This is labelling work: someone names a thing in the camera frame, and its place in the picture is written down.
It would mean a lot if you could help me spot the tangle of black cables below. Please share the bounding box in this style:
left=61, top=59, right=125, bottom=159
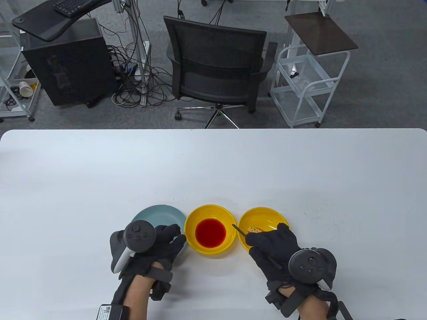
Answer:
left=100, top=20, right=177, bottom=108

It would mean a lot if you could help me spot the yellow dumpling bowl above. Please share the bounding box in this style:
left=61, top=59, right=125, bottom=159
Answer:
left=238, top=207, right=289, bottom=252

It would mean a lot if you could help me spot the yellow sauce bowl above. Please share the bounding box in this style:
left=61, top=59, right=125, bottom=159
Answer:
left=184, top=204, right=237, bottom=255

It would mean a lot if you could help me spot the black labelled right forearm pack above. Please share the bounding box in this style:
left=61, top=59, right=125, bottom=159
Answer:
left=329, top=293, right=354, bottom=320

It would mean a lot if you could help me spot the grey white left hand controller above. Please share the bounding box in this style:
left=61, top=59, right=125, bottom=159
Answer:
left=110, top=221, right=156, bottom=274

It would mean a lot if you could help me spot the black labelled left forearm pack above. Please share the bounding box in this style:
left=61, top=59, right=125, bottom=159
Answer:
left=98, top=303, right=130, bottom=320

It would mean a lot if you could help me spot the person's left hand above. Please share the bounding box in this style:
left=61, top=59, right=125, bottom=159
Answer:
left=118, top=224, right=186, bottom=280

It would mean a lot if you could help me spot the red soy sauce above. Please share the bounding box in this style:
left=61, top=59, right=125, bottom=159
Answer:
left=195, top=218, right=227, bottom=248

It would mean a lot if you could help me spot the grey white right hand controller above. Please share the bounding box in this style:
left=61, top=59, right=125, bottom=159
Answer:
left=288, top=247, right=337, bottom=290

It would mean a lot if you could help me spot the black mesh office chair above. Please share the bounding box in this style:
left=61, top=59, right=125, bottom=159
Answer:
left=163, top=16, right=278, bottom=129

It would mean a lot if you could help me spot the person's right forearm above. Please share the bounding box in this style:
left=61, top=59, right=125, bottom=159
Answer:
left=295, top=287, right=329, bottom=320

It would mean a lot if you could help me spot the grey white hand controller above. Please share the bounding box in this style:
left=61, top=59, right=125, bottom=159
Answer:
left=288, top=247, right=337, bottom=290
left=110, top=221, right=156, bottom=274

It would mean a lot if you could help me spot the teal plate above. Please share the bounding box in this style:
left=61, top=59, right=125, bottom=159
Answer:
left=131, top=204, right=188, bottom=264

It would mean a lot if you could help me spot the black chopstick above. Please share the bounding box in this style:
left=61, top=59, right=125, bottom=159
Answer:
left=232, top=224, right=283, bottom=270
left=233, top=225, right=283, bottom=270

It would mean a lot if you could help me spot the black computer tower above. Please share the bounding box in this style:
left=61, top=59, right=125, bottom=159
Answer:
left=21, top=17, right=118, bottom=108

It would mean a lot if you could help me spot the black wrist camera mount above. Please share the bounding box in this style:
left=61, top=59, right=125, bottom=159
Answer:
left=148, top=263, right=174, bottom=301
left=265, top=282, right=305, bottom=318

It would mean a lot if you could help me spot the person's left forearm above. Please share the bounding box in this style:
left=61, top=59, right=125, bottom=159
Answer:
left=125, top=273, right=157, bottom=320

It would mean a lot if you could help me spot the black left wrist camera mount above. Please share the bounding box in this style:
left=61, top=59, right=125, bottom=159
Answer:
left=148, top=263, right=174, bottom=301

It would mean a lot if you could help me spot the brown side table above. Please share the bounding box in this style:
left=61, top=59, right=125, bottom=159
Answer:
left=285, top=12, right=358, bottom=55

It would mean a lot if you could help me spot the aluminium frame post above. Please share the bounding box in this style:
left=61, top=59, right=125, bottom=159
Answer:
left=113, top=0, right=149, bottom=107

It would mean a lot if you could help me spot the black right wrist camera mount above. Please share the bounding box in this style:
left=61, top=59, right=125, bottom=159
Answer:
left=265, top=282, right=305, bottom=318

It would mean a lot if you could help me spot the white wire cart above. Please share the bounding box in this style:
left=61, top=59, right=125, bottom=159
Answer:
left=270, top=45, right=351, bottom=129
left=0, top=32, right=42, bottom=123

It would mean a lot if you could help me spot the person's right hand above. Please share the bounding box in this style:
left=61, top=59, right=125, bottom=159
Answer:
left=245, top=223, right=302, bottom=294

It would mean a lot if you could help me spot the white power strip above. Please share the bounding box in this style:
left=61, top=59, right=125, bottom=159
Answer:
left=133, top=40, right=151, bottom=82

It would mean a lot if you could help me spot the black keyboard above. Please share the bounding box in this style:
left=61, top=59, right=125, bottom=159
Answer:
left=53, top=0, right=100, bottom=18

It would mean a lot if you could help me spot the black desk board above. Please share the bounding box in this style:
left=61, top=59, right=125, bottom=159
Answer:
left=12, top=0, right=112, bottom=42

